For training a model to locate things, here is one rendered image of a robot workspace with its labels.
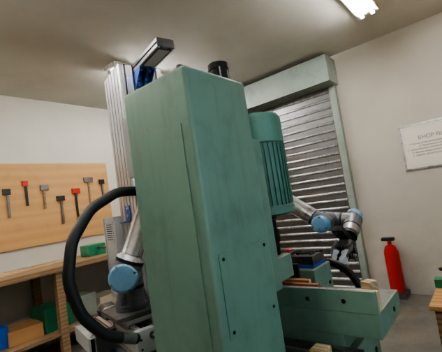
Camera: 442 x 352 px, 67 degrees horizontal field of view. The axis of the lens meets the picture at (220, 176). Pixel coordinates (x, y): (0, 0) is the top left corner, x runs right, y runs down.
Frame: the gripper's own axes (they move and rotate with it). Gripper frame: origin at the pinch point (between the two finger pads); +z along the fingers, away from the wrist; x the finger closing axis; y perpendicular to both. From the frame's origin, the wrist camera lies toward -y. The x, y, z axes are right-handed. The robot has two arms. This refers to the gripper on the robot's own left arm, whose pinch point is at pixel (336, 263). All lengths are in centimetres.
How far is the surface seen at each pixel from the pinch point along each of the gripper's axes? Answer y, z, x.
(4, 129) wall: -121, -71, 336
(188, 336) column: -43, 68, 2
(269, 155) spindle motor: -59, 18, -4
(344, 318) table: -19.4, 40.3, -17.7
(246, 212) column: -57, 44, -8
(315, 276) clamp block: -15.2, 22.3, -3.2
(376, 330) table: -18, 41, -25
